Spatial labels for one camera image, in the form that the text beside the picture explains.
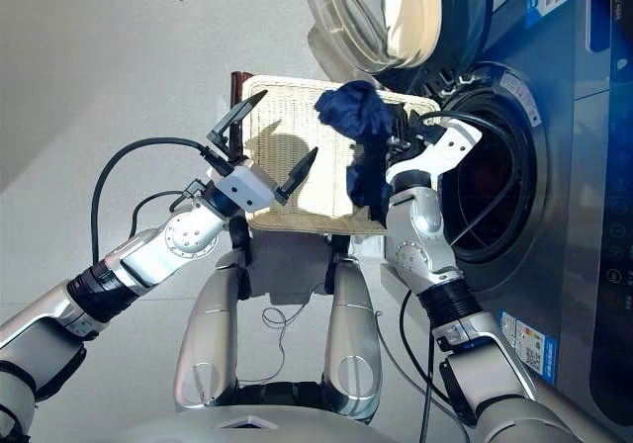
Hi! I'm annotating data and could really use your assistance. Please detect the curved white door-ring label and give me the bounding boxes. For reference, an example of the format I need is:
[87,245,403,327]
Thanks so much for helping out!
[501,74,543,128]

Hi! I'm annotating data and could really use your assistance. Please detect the thin floor wire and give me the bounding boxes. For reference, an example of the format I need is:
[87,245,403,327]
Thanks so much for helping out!
[235,294,330,385]

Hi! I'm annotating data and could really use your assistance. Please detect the black trailing body cable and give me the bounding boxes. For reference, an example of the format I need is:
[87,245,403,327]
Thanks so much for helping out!
[398,288,441,443]

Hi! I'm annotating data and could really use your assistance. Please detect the pale woven laundry basket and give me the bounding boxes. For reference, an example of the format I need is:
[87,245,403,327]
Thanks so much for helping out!
[240,74,441,236]

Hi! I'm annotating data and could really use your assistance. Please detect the navy blue cloth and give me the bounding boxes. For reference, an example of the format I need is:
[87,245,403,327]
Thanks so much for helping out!
[314,79,403,224]

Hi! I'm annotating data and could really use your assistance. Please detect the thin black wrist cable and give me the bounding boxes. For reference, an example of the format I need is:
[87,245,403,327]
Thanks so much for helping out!
[129,179,208,239]

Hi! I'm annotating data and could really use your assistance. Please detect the grey washing machine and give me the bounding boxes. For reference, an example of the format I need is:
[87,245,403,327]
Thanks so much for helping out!
[380,0,633,443]

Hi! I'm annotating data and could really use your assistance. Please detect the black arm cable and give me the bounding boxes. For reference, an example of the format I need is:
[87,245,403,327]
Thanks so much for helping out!
[91,136,212,267]
[408,110,519,247]

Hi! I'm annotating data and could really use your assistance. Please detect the blue energy label sticker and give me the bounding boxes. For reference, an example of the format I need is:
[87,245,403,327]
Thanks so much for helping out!
[497,309,560,384]

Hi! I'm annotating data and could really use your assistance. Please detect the silver robot torso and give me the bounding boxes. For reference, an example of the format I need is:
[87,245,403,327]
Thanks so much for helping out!
[118,402,476,443]

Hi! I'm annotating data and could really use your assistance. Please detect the round glass washer door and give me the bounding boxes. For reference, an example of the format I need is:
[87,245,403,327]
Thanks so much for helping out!
[304,0,496,88]

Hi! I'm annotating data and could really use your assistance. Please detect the silver robot leg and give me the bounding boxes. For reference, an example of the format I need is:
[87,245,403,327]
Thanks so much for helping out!
[173,213,256,410]
[320,234,383,422]

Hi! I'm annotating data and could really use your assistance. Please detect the dark brown wooden stand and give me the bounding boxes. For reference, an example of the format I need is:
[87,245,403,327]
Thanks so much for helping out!
[227,70,256,162]

